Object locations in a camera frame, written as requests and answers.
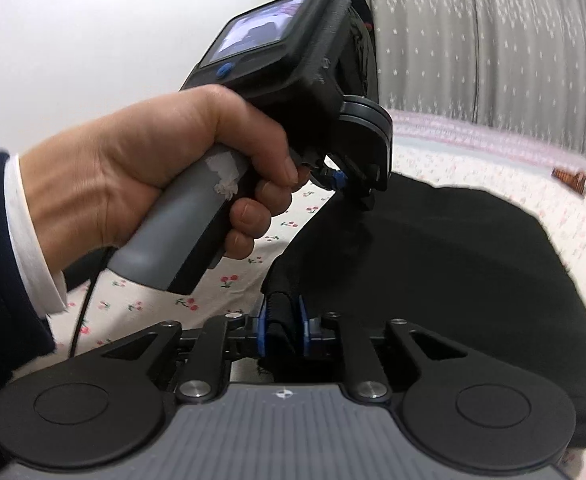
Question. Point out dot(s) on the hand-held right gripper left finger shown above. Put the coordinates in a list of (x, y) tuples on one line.
[(262, 335)]

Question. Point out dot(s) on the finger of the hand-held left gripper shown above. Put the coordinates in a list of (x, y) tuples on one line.
[(340, 178)]

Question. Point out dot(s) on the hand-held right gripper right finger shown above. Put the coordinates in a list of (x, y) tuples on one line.
[(304, 330)]

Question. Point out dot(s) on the black pants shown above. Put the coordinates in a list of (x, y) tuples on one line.
[(448, 285)]

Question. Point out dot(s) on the person's left forearm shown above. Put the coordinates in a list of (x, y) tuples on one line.
[(3, 260)]

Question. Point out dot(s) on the person's left hand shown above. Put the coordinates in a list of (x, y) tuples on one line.
[(123, 160)]

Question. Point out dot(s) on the dark hanging jacket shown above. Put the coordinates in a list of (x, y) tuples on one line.
[(365, 60)]

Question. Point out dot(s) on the pink striped blanket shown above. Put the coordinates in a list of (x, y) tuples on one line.
[(473, 132)]

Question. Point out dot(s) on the grey star print curtain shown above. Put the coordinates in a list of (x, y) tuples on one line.
[(473, 35)]

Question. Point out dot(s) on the cherry print bed sheet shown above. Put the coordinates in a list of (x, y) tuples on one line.
[(548, 200)]

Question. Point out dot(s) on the brown hair clip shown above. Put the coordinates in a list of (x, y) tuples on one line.
[(570, 180)]

